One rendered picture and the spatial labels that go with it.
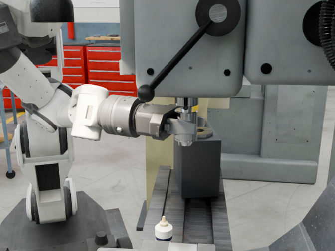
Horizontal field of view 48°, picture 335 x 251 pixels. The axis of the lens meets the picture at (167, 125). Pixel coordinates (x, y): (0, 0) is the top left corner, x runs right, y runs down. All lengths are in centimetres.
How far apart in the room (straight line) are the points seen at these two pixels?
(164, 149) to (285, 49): 206
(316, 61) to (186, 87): 21
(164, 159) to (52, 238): 121
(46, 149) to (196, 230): 65
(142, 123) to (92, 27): 936
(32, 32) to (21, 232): 95
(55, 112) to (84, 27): 911
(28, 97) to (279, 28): 68
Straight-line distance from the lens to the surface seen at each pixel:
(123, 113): 78
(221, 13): 61
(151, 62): 65
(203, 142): 113
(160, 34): 65
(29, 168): 147
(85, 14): 1015
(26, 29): 107
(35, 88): 106
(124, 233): 198
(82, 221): 177
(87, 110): 84
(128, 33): 74
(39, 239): 170
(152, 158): 267
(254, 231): 279
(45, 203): 160
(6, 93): 610
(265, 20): 63
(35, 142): 141
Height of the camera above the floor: 146
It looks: 17 degrees down
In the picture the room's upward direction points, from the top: straight up
